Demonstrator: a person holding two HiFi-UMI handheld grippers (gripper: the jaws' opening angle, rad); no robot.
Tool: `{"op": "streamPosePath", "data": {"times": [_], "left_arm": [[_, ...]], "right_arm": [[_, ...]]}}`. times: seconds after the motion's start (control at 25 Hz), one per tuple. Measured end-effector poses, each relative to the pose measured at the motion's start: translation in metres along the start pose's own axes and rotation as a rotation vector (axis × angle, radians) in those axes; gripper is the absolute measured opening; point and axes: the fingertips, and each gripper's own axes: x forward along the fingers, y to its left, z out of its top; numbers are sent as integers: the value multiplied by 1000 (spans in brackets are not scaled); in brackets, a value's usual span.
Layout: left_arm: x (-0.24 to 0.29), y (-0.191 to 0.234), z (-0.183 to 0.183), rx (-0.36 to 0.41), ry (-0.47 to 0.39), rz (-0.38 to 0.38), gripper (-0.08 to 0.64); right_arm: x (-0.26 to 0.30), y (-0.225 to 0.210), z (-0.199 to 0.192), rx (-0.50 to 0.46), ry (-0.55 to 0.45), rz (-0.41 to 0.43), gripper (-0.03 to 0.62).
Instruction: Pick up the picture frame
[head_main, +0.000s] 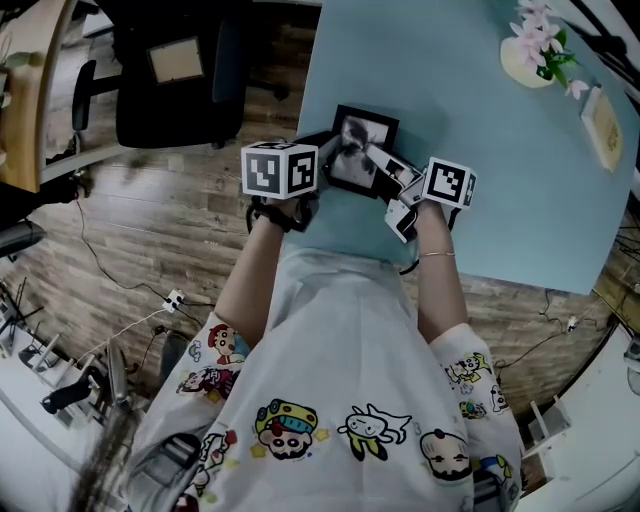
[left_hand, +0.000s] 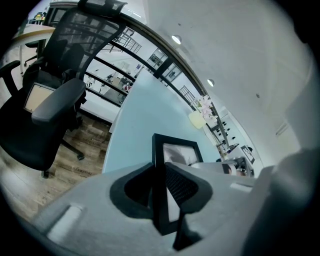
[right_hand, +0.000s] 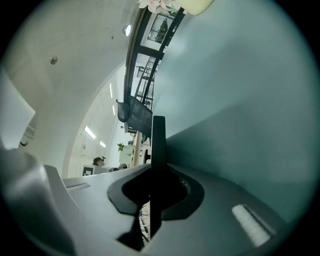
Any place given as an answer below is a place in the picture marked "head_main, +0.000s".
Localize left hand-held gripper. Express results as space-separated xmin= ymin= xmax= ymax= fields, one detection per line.
xmin=240 ymin=130 xmax=352 ymax=234

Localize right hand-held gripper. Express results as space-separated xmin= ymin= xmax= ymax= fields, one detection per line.
xmin=366 ymin=143 xmax=478 ymax=245

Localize black picture frame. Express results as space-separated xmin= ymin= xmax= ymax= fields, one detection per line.
xmin=323 ymin=103 xmax=401 ymax=200

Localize person's right forearm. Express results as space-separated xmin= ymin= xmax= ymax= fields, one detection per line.
xmin=413 ymin=203 xmax=472 ymax=347

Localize person's left forearm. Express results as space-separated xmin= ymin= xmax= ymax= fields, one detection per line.
xmin=213 ymin=212 xmax=292 ymax=347

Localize cream round vase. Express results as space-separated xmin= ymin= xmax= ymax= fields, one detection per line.
xmin=499 ymin=34 xmax=557 ymax=90

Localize black office chair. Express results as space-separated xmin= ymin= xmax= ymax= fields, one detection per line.
xmin=71 ymin=0 xmax=252 ymax=151

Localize pink artificial flowers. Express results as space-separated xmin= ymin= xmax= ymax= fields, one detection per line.
xmin=508 ymin=0 xmax=591 ymax=99

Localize white cartoon print shirt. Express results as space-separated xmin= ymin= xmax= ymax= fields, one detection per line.
xmin=119 ymin=244 xmax=524 ymax=512

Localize white power strip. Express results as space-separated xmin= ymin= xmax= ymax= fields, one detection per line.
xmin=161 ymin=288 xmax=187 ymax=314

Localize black tripod stand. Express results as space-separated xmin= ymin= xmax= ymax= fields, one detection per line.
xmin=564 ymin=0 xmax=640 ymax=89

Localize curved wooden desk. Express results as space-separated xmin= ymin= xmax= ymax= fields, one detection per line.
xmin=0 ymin=0 xmax=77 ymax=194

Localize white desk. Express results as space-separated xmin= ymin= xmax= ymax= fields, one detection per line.
xmin=519 ymin=319 xmax=640 ymax=512

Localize black padded armrest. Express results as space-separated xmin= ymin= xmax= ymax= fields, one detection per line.
xmin=39 ymin=367 xmax=109 ymax=414

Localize dark frame with beige picture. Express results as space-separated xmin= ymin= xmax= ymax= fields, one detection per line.
xmin=145 ymin=37 xmax=207 ymax=86

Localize light wooden frame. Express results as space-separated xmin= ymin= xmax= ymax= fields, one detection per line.
xmin=579 ymin=84 xmax=624 ymax=174

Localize thin black floor cable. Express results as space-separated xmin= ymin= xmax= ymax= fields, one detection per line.
xmin=73 ymin=198 xmax=167 ymax=302

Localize white braided cable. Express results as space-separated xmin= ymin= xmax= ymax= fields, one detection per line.
xmin=74 ymin=307 xmax=169 ymax=367

